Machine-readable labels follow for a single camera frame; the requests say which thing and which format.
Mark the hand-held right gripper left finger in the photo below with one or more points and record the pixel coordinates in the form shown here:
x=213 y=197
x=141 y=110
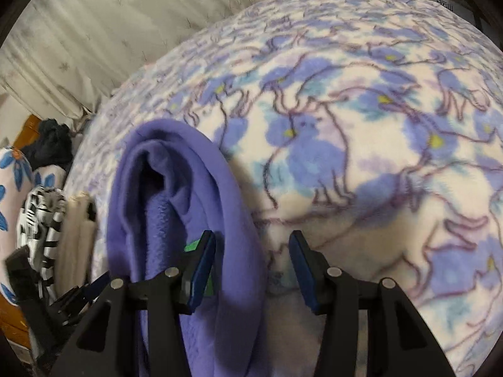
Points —
x=200 y=275

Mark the white box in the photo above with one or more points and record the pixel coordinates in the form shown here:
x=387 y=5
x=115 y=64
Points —
x=456 y=6

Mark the purple hoodie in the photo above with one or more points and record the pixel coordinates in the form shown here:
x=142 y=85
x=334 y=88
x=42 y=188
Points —
x=188 y=204

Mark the dark cloth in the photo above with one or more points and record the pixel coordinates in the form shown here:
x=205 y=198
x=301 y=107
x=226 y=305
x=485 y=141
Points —
x=53 y=147

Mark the purple floral fleece blanket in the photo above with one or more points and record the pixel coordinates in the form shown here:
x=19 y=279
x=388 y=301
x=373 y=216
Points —
x=353 y=145

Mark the cream curtain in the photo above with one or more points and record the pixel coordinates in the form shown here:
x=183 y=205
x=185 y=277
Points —
x=118 y=27

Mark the black and white printed cloth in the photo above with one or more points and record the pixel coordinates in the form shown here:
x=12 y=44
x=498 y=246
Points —
x=41 y=220

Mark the folded blue flower quilt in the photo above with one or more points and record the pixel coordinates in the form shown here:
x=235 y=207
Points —
x=13 y=188

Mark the folded cream cloth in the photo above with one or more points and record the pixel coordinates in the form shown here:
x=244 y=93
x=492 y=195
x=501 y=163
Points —
x=76 y=239

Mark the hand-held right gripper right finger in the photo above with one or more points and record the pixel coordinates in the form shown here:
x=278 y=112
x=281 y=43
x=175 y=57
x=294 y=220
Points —
x=302 y=275

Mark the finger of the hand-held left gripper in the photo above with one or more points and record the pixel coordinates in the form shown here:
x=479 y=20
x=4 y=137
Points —
x=80 y=298

